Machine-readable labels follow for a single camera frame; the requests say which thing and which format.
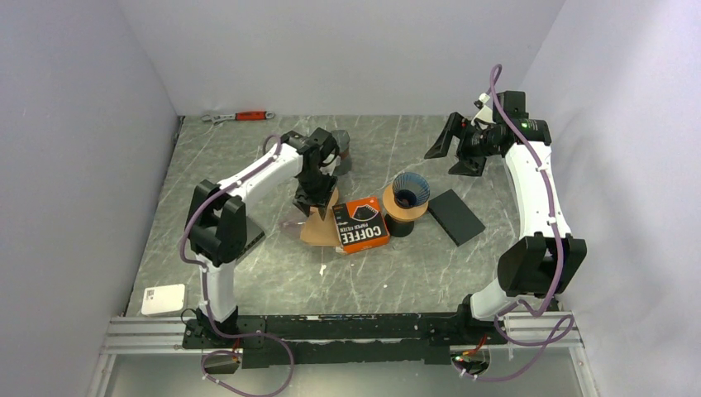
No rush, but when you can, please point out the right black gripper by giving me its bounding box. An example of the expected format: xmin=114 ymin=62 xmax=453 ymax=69
xmin=425 ymin=112 xmax=500 ymax=177

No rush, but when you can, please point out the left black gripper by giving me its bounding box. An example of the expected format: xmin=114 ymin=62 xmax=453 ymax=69
xmin=293 ymin=168 xmax=338 ymax=220

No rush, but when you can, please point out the brown paper coffee filter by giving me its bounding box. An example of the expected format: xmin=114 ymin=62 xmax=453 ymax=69
xmin=300 ymin=188 xmax=341 ymax=247

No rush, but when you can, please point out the blue ribbed glass dripper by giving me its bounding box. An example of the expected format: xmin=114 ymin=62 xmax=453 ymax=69
xmin=391 ymin=172 xmax=431 ymax=209

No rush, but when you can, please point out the wooden dripper ring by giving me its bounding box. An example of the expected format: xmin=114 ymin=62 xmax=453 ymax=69
xmin=382 ymin=183 xmax=432 ymax=223

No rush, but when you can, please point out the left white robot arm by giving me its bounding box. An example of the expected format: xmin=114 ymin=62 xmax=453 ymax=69
xmin=179 ymin=128 xmax=341 ymax=347

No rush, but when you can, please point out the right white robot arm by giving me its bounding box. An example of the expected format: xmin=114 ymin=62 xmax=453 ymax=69
xmin=424 ymin=91 xmax=587 ymax=343

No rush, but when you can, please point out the orange coffee filter box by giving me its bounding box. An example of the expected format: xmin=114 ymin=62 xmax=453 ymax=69
xmin=331 ymin=196 xmax=390 ymax=255

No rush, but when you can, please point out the left black flat box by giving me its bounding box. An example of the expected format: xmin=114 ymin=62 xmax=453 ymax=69
xmin=240 ymin=217 xmax=265 ymax=258

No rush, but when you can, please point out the black flat box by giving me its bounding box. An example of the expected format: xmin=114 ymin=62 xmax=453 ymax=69
xmin=427 ymin=189 xmax=486 ymax=246
xmin=240 ymin=217 xmax=265 ymax=258

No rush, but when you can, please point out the grey cup with wood band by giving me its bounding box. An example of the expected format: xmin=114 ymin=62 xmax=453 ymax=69
xmin=331 ymin=130 xmax=352 ymax=176

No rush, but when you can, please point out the right black flat box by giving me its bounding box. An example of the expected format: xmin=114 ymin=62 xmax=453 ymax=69
xmin=427 ymin=189 xmax=486 ymax=246

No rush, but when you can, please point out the black server base cup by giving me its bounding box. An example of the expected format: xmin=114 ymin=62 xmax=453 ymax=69
xmin=384 ymin=214 xmax=415 ymax=237

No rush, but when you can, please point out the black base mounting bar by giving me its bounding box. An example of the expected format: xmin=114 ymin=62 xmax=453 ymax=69
xmin=182 ymin=305 xmax=506 ymax=369

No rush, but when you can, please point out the white small box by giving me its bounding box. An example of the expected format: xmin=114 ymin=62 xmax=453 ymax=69
xmin=141 ymin=284 xmax=187 ymax=317

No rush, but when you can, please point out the orange handled wrench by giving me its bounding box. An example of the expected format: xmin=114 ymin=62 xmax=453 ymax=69
xmin=200 ymin=111 xmax=276 ymax=125

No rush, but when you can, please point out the aluminium frame rail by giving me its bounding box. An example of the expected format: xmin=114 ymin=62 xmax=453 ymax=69
xmin=103 ymin=312 xmax=581 ymax=354

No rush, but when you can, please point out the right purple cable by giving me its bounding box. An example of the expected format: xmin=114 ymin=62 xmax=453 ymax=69
xmin=450 ymin=64 xmax=575 ymax=383

